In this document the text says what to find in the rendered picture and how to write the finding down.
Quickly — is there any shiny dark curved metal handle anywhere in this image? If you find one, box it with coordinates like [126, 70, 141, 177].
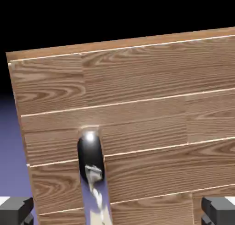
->
[77, 126, 114, 225]

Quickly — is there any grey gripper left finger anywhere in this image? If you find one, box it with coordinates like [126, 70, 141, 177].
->
[0, 196, 34, 225]

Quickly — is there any light wood cabinet door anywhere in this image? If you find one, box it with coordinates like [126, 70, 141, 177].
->
[8, 34, 235, 225]

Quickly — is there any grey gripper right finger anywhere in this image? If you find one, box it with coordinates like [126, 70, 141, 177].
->
[201, 196, 235, 225]

